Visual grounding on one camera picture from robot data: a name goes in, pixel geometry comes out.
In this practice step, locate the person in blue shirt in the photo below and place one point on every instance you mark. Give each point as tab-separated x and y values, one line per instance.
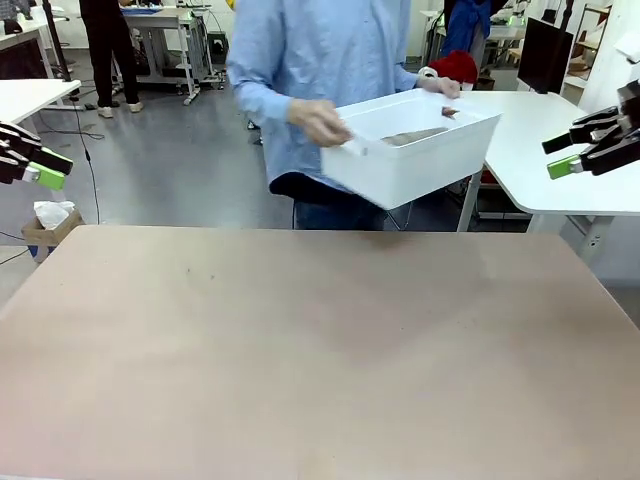
310	50

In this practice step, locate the black monitor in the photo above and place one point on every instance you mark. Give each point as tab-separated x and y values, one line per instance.
545	50

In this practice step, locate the person's right forearm blue sleeve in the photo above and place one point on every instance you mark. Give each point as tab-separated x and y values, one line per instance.
260	100

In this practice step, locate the red hat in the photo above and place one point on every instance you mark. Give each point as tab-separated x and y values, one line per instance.
457	65

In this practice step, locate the crumpled white paper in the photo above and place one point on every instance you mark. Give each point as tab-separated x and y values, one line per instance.
50	212

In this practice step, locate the desk with dark drawers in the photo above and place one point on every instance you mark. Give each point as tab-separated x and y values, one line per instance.
20	60

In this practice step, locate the person in black clothes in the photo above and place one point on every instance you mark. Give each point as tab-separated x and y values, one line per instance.
107	40

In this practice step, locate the person's left forearm blue sleeve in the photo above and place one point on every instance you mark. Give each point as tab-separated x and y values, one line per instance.
407	77

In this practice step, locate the person's left hand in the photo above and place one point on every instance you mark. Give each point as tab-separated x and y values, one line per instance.
442	86

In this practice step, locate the left gripper green finger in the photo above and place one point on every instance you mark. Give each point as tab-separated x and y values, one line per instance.
30	145
50	178

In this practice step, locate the white table with rounded corner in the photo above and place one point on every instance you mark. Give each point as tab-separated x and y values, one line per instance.
525	150

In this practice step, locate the black tripod pole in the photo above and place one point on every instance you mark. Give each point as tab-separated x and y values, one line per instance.
54	40

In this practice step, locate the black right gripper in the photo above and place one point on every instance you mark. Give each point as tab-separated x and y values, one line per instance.
631	107

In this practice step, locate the white desk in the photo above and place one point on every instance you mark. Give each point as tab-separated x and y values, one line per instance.
30	95

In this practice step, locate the cardboard box with blue tape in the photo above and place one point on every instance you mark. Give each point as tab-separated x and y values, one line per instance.
50	240

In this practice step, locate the white plastic basket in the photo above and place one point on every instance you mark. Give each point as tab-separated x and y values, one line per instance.
410	175

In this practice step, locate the white table with metal frame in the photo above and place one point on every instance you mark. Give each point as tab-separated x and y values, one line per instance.
165	20

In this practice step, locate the person's right hand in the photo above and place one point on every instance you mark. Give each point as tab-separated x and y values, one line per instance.
317	122

